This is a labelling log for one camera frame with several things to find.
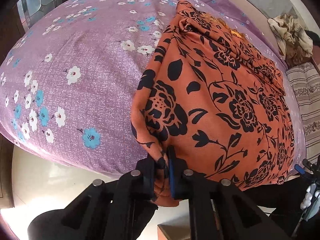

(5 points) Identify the orange black floral blouse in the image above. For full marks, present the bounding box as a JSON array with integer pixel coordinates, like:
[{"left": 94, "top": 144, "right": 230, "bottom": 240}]
[{"left": 131, "top": 0, "right": 295, "bottom": 206}]

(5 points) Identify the striped cushion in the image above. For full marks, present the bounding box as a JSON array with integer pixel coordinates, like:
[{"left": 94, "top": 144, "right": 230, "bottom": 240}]
[{"left": 286, "top": 62, "right": 319, "bottom": 164}]

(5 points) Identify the beige floral blanket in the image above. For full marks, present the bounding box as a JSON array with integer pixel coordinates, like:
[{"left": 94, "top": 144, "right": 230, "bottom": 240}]
[{"left": 267, "top": 14, "right": 313, "bottom": 67}]

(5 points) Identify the black cloth by headboard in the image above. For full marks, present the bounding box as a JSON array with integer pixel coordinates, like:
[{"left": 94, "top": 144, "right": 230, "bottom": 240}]
[{"left": 305, "top": 30, "right": 320, "bottom": 47}]

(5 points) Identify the purple floral bed sheet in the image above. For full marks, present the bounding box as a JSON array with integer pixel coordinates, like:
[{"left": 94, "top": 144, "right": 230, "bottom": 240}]
[{"left": 1, "top": 0, "right": 306, "bottom": 176}]

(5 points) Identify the wooden stained glass door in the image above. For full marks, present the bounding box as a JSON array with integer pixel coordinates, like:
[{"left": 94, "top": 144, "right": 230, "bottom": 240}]
[{"left": 1, "top": 0, "right": 67, "bottom": 61}]

